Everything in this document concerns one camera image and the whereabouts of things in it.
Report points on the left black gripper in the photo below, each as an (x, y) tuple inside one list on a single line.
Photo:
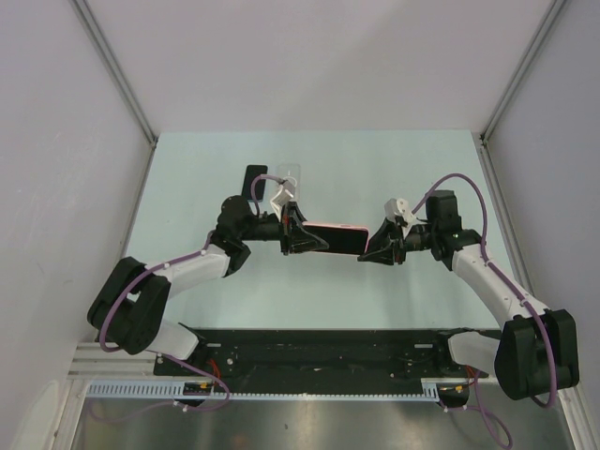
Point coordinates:
[(292, 236)]

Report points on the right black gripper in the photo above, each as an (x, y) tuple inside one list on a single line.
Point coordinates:
[(388, 246)]

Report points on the pink cased phone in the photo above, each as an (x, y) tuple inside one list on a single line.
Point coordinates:
[(342, 239)]

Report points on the clear phone case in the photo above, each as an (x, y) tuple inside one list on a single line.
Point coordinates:
[(290, 172)]

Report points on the black phone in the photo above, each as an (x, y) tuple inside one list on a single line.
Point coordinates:
[(253, 188)]

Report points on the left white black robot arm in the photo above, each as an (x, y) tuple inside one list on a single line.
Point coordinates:
[(129, 309)]

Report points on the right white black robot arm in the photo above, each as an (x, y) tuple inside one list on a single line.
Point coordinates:
[(537, 350)]

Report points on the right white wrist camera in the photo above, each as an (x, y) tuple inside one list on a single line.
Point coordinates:
[(399, 212)]

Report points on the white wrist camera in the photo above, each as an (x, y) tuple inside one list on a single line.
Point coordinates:
[(399, 212), (286, 192)]

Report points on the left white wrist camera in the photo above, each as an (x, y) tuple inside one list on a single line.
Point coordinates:
[(286, 192)]

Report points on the right aluminium corner post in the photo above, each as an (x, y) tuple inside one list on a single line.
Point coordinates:
[(525, 63)]

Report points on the aluminium corner post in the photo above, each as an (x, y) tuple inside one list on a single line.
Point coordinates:
[(525, 63), (93, 29)]

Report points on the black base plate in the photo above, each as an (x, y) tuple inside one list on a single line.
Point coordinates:
[(234, 352)]

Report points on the white slotted cable duct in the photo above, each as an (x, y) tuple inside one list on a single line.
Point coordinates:
[(179, 390)]

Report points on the aluminium frame rail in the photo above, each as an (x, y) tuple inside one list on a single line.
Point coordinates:
[(91, 362)]

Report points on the left aluminium corner post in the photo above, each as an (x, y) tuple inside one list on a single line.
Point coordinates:
[(93, 29)]

